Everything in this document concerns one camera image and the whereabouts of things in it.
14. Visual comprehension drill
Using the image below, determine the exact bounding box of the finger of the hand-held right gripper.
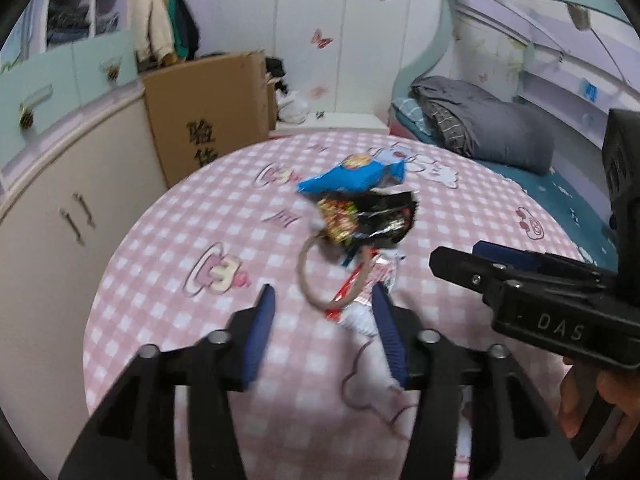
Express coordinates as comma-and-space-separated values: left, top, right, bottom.
429, 246, 507, 297
472, 241, 602, 282

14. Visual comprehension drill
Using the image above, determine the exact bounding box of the teal bunk bed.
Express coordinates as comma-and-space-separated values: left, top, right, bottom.
390, 0, 640, 153

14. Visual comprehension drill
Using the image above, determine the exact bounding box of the white flat box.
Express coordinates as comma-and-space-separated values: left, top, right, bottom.
295, 111, 391, 136

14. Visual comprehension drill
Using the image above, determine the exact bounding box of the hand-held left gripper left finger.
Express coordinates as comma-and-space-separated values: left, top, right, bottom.
57, 284, 277, 480

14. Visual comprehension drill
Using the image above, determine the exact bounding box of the cream jacket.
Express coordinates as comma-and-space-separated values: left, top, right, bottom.
131, 0, 174, 64

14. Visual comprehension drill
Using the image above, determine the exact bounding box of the black snack packet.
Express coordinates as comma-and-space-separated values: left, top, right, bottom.
306, 187, 420, 254

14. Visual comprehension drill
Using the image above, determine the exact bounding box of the person's right hand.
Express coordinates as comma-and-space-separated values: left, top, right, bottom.
557, 360, 640, 461

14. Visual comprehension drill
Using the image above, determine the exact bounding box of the grey blanket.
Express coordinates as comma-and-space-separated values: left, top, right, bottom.
411, 76, 556, 176

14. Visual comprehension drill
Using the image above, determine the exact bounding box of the brown rope loop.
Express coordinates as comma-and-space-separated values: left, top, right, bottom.
298, 236, 376, 311

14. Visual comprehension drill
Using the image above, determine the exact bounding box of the long white low cabinet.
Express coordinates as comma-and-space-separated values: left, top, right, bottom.
0, 80, 170, 461

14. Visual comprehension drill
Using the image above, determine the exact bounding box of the white wardrobe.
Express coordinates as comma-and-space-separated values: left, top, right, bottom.
195, 0, 447, 132

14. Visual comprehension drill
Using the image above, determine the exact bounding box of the brown cardboard box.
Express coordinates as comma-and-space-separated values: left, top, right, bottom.
140, 50, 279, 189

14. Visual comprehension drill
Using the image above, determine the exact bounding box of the dark green jacket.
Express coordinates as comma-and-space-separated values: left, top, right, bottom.
165, 0, 201, 61

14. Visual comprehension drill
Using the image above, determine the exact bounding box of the grey plaid cloth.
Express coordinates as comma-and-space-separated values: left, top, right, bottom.
431, 101, 471, 146

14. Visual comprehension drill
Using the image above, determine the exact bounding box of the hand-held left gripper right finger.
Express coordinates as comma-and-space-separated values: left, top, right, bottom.
371, 282, 588, 480

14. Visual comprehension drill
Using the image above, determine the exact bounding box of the teal bed sheet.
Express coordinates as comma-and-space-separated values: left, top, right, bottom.
390, 97, 621, 272

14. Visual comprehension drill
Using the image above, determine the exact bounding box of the round table pink checkered tablecloth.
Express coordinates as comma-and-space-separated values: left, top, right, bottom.
82, 130, 613, 480

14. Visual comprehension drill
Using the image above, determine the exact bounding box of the folded jeans pile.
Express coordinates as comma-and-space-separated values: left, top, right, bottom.
46, 2, 92, 44

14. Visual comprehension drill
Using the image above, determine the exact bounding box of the blue snack packet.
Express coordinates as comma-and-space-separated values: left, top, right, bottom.
297, 154, 406, 196

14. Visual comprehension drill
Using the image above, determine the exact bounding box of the black bag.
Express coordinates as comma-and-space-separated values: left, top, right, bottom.
264, 57, 289, 94

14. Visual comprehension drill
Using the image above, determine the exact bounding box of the crumpled white plastic bag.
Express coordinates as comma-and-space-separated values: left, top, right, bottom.
277, 90, 309, 124

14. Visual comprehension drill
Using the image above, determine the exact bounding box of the teal drawer unit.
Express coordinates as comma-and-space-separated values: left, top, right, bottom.
0, 27, 141, 181

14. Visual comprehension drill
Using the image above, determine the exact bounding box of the red and white wrapper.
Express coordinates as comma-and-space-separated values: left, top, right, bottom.
324, 250, 404, 336

